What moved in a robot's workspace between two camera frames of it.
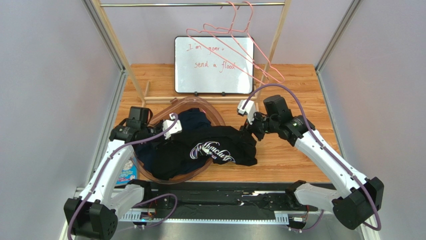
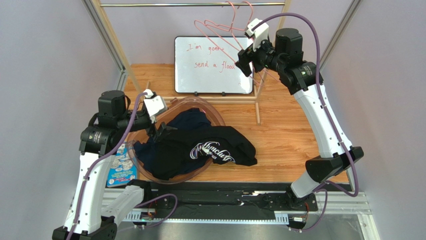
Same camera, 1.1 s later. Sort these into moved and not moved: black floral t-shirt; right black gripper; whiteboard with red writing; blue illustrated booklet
Moved: right black gripper
Not moved: blue illustrated booklet; whiteboard with red writing; black floral t-shirt
